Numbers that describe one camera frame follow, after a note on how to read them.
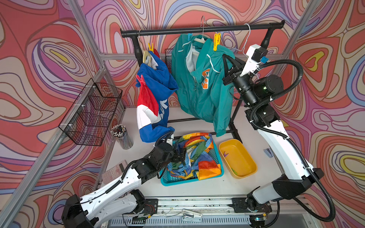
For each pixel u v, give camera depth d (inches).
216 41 19.5
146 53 24.3
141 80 20.8
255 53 15.5
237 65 17.8
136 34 20.3
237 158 35.3
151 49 26.4
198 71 22.4
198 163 32.1
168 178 32.4
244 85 18.1
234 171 33.1
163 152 21.1
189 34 23.6
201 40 22.0
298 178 15.5
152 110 22.6
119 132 32.4
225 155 36.3
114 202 21.8
